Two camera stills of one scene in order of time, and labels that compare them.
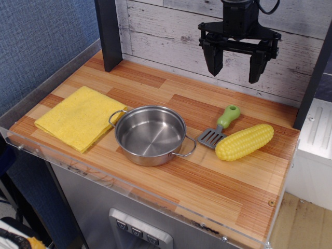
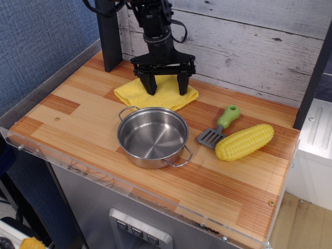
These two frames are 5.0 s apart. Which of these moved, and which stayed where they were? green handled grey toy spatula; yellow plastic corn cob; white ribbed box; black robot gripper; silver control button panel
Moved: black robot gripper
Stayed: white ribbed box; green handled grey toy spatula; silver control button panel; yellow plastic corn cob
